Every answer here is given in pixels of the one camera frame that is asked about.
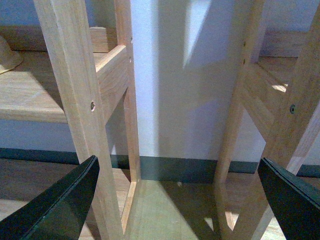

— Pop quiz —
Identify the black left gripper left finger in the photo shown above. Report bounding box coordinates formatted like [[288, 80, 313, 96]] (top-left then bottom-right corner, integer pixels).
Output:
[[0, 155, 100, 240]]

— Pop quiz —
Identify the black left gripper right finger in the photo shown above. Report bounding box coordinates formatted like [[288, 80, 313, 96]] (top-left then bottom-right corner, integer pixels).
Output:
[[257, 158, 320, 240]]

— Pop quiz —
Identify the right wooden shelf unit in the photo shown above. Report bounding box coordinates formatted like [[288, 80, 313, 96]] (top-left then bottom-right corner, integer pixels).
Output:
[[213, 0, 320, 240]]

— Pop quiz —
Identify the wooden shelf unit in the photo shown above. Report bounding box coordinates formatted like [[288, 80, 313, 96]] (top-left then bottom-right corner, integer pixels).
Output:
[[213, 0, 320, 240], [0, 0, 141, 240]]

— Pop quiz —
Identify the left wooden shelf unit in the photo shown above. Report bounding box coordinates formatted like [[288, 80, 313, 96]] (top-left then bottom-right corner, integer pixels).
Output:
[[0, 0, 141, 240]]

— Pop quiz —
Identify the beige hat on shelf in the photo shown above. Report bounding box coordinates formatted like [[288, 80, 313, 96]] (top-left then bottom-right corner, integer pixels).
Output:
[[0, 36, 23, 74]]

